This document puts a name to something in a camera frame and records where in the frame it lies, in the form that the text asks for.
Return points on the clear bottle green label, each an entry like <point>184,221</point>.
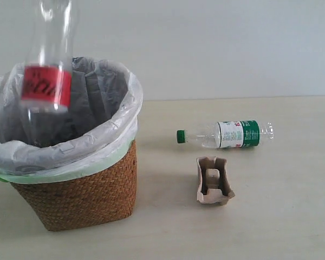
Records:
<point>227,134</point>

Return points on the clear bottle red label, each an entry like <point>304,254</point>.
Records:
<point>47,76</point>

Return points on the white and green bin liner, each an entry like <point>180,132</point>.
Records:
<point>92,136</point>

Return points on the brown woven wicker basket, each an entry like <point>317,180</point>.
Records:
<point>104,197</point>

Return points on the grey cardboard pulp tray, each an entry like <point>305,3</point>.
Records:
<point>213,185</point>

